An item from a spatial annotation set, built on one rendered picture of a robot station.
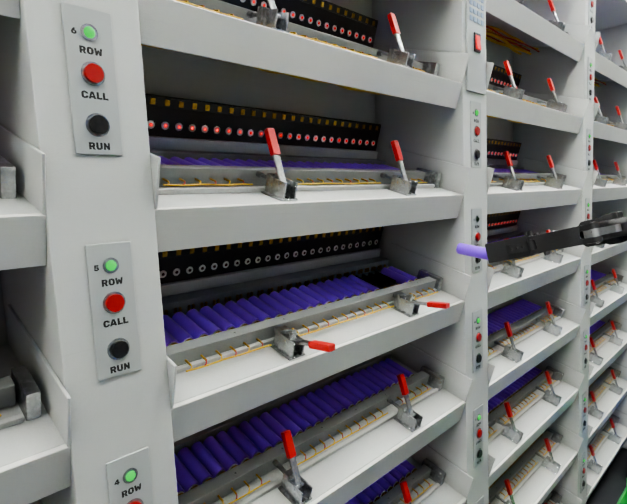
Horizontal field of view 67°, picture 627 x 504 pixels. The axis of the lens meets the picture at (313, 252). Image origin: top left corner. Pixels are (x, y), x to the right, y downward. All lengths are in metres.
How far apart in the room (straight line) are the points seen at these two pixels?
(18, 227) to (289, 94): 0.55
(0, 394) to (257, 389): 0.26
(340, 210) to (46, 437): 0.42
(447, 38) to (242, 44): 0.50
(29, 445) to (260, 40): 0.46
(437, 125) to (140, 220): 0.64
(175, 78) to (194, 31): 0.21
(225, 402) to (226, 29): 0.41
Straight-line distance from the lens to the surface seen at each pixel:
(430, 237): 0.96
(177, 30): 0.53
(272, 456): 0.72
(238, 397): 0.57
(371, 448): 0.81
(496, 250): 0.76
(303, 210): 0.60
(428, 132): 0.97
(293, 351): 0.61
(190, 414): 0.54
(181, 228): 0.50
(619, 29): 2.35
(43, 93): 0.46
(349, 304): 0.74
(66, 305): 0.45
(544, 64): 1.65
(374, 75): 0.74
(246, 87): 0.81
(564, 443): 1.77
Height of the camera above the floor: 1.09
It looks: 6 degrees down
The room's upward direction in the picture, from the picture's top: 3 degrees counter-clockwise
